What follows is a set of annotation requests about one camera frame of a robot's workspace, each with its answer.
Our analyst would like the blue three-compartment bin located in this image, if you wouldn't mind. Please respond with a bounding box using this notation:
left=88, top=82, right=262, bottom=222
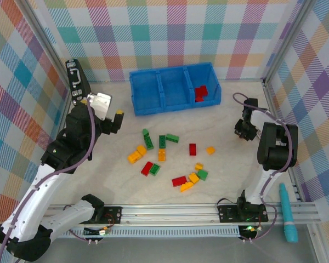
left=129, top=62, right=222, bottom=117

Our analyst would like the black hard case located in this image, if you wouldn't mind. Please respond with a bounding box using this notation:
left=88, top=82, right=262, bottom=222
left=65, top=58, right=94, bottom=110

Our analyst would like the teal pen tool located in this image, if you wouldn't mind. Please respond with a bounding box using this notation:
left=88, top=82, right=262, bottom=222
left=279, top=182, right=299, bottom=244

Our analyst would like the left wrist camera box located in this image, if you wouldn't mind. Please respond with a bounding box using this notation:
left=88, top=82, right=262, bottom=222
left=86, top=92, right=112, bottom=121

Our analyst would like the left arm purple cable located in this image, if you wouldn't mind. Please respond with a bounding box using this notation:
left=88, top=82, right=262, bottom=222
left=0, top=105, right=99, bottom=263

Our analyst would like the aluminum frame post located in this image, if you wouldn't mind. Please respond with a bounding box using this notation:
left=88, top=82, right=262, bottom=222
left=20, top=0, right=73, bottom=94
left=263, top=0, right=320, bottom=83
left=307, top=224, right=329, bottom=263

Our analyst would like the aluminum base rail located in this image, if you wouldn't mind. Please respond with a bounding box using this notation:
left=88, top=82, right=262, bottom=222
left=45, top=202, right=320, bottom=226

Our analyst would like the slotted grey cable duct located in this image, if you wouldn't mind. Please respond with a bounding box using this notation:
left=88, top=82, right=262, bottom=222
left=50, top=226, right=243, bottom=239

